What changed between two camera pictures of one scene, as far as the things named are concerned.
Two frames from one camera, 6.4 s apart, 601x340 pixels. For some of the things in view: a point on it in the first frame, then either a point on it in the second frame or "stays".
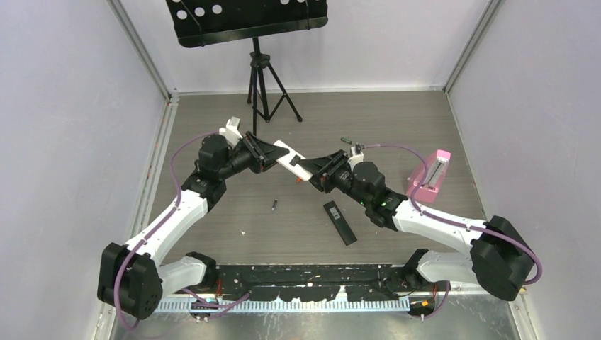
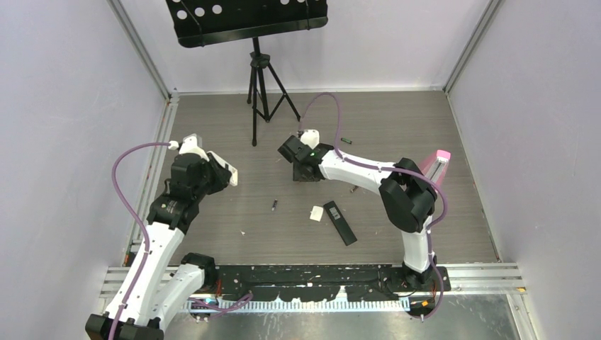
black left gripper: (264, 155) → (221, 175)
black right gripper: (326, 178) → (298, 177)
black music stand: (201, 23) stays
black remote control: (339, 223) stays
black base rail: (317, 282) stays
